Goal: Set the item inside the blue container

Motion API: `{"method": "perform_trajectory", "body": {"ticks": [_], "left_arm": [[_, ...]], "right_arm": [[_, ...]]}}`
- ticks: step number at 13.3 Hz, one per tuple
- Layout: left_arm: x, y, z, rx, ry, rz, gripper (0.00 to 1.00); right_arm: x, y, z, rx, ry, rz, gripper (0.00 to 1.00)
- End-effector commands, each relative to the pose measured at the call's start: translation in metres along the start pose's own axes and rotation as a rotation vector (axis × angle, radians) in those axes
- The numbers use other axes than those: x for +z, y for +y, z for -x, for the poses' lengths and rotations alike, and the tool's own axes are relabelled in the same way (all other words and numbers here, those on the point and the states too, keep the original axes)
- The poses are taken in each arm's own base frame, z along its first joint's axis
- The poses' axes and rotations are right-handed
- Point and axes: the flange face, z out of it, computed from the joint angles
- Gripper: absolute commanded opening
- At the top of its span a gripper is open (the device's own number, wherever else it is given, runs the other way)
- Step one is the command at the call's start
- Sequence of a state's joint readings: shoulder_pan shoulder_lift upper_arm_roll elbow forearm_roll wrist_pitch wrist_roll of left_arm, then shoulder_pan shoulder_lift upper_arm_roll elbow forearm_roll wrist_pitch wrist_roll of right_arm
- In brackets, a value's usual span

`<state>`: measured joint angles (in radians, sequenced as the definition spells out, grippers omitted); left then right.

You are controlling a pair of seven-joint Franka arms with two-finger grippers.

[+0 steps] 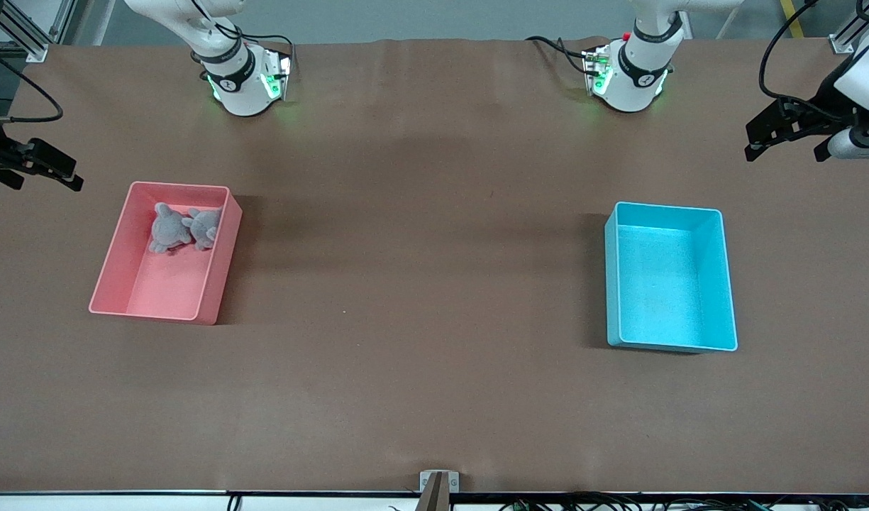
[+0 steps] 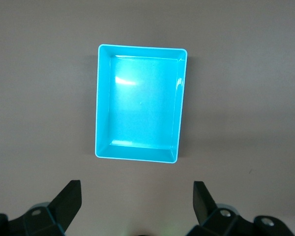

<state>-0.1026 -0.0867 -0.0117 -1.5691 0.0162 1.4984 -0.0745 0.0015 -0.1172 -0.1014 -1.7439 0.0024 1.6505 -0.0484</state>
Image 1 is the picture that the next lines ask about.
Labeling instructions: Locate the grey plush toy keychain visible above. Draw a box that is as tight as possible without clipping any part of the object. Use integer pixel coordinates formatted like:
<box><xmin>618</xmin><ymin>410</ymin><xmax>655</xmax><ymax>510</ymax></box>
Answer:
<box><xmin>148</xmin><ymin>202</ymin><xmax>195</xmax><ymax>255</ymax></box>
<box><xmin>186</xmin><ymin>207</ymin><xmax>223</xmax><ymax>251</ymax></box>

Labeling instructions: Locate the pink plastic box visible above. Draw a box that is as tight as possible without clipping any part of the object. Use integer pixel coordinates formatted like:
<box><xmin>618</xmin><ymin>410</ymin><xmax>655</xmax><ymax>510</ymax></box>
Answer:
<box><xmin>89</xmin><ymin>181</ymin><xmax>243</xmax><ymax>326</ymax></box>

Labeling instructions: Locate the blue plastic box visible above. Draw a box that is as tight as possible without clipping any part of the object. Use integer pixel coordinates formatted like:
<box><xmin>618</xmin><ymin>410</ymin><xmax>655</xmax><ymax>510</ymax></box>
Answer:
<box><xmin>604</xmin><ymin>201</ymin><xmax>738</xmax><ymax>353</ymax></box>

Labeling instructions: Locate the brown table mat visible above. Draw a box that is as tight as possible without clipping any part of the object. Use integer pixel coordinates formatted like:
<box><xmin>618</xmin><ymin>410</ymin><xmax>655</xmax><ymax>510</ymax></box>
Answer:
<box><xmin>0</xmin><ymin>35</ymin><xmax>869</xmax><ymax>495</ymax></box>

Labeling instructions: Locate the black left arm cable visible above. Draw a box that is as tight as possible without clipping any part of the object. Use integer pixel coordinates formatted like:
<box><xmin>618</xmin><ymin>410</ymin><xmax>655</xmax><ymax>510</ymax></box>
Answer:
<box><xmin>758</xmin><ymin>0</ymin><xmax>860</xmax><ymax>121</ymax></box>

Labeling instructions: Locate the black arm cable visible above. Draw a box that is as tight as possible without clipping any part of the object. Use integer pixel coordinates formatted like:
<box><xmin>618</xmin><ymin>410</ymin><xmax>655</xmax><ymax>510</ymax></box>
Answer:
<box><xmin>758</xmin><ymin>0</ymin><xmax>860</xmax><ymax>121</ymax></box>
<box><xmin>0</xmin><ymin>43</ymin><xmax>65</xmax><ymax>125</ymax></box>

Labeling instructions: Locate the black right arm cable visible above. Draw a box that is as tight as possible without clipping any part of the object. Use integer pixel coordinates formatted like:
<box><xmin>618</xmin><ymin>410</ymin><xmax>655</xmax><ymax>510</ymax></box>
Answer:
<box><xmin>0</xmin><ymin>43</ymin><xmax>65</xmax><ymax>125</ymax></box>

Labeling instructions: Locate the aluminium frame profile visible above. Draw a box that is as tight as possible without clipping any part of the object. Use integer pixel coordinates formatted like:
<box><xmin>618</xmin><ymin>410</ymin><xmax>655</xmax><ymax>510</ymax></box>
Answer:
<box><xmin>828</xmin><ymin>0</ymin><xmax>869</xmax><ymax>55</ymax></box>
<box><xmin>0</xmin><ymin>0</ymin><xmax>77</xmax><ymax>62</ymax></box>

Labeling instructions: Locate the black left base cable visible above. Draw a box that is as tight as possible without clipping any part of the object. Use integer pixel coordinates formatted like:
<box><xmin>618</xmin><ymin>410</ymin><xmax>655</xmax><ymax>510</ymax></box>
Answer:
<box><xmin>525</xmin><ymin>35</ymin><xmax>592</xmax><ymax>76</ymax></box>

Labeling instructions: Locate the metal table edge bracket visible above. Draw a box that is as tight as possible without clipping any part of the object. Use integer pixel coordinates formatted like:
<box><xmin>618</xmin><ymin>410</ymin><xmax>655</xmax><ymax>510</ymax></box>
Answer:
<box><xmin>416</xmin><ymin>470</ymin><xmax>461</xmax><ymax>511</ymax></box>

